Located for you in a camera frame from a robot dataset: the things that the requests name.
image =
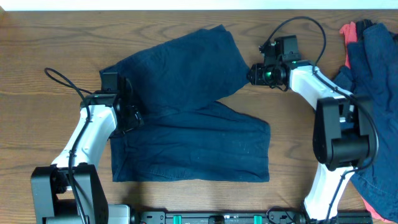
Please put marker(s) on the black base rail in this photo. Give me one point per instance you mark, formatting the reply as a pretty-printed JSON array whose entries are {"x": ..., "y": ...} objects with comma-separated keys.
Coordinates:
[{"x": 217, "y": 217}]

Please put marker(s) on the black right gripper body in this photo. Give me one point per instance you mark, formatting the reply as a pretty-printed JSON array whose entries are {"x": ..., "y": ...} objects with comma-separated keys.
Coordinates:
[{"x": 265, "y": 76}]

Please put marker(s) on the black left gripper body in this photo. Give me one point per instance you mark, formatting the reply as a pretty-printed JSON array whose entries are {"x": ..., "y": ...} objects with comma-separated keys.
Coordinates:
[{"x": 133, "y": 119}]

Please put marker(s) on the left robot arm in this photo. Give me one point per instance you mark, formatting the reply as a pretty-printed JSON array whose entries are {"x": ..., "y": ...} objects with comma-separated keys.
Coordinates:
[{"x": 69, "y": 189}]

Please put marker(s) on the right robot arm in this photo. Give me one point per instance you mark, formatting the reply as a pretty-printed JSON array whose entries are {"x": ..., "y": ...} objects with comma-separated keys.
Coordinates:
[{"x": 345, "y": 137}]

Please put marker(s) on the navy blue shorts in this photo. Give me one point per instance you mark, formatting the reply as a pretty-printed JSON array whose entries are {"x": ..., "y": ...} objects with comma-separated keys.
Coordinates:
[{"x": 187, "y": 132}]

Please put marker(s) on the red garment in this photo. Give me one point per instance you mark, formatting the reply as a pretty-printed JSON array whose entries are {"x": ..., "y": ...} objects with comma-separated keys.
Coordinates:
[{"x": 350, "y": 36}]

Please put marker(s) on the navy blue clothes pile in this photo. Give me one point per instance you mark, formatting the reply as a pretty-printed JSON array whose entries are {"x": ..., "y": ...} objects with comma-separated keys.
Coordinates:
[{"x": 373, "y": 73}]

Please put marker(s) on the black garment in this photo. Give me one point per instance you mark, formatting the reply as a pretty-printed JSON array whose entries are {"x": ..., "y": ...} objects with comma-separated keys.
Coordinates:
[{"x": 361, "y": 26}]

